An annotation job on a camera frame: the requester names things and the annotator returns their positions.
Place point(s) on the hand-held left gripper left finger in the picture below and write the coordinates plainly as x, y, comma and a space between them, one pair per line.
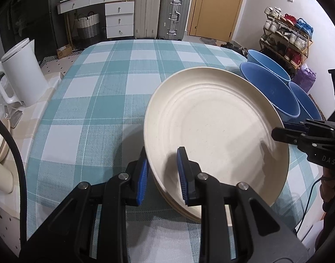
142, 178

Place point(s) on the teal checked tablecloth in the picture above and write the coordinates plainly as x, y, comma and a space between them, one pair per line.
101, 101

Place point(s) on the silver suitcase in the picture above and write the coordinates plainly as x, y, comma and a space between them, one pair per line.
173, 15

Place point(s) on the flat brown cardboard box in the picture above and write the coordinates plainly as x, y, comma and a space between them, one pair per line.
64, 52

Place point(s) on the cream plate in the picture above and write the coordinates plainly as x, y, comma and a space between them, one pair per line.
175, 206
185, 216
219, 131

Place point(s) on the purple plastic bag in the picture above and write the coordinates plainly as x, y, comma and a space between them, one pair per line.
304, 78

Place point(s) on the grey door mat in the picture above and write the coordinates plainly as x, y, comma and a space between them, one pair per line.
208, 41

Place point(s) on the metal stand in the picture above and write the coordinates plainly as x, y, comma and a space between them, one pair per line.
14, 116

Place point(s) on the wooden door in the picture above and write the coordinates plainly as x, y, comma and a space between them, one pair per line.
216, 5

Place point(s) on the white drawer unit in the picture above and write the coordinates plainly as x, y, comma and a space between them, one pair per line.
119, 19

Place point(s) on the person's right hand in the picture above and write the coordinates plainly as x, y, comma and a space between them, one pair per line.
327, 191

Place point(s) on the white electric kettle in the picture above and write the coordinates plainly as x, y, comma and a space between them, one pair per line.
22, 74

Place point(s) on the grey white woven basket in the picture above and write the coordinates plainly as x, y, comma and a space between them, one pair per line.
88, 26

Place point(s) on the dark grey fridge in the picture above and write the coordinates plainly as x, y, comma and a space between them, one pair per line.
33, 19

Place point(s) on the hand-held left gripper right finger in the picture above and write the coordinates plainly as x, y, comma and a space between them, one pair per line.
182, 178

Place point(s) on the beige suitcase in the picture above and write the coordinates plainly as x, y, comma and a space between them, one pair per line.
147, 12

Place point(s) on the cream cylinder container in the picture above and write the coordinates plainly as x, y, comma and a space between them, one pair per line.
1, 175

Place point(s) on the shoe rack with shoes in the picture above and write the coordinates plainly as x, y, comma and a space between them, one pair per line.
290, 35

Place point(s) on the heap of black white shoes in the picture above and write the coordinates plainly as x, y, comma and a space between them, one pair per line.
233, 48

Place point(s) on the beige dotted tablecloth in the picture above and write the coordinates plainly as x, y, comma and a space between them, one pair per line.
27, 131

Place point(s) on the blue bowl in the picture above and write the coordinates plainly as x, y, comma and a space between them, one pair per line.
274, 93
307, 104
269, 63

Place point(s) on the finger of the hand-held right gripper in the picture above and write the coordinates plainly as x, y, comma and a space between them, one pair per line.
288, 135
296, 126

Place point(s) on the white dressing table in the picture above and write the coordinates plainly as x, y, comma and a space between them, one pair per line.
82, 1

